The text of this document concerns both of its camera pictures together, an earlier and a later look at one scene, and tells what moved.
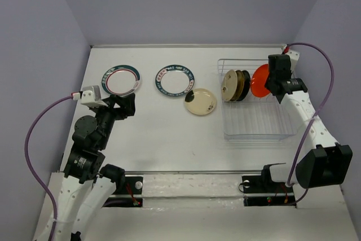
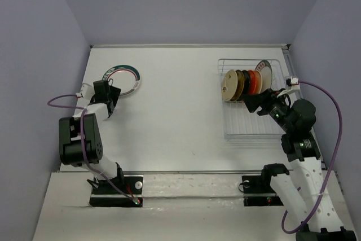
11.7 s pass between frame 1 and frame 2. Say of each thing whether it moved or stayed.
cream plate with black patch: moved
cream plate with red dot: stayed
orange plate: moved
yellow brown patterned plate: stayed
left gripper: moved
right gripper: moved
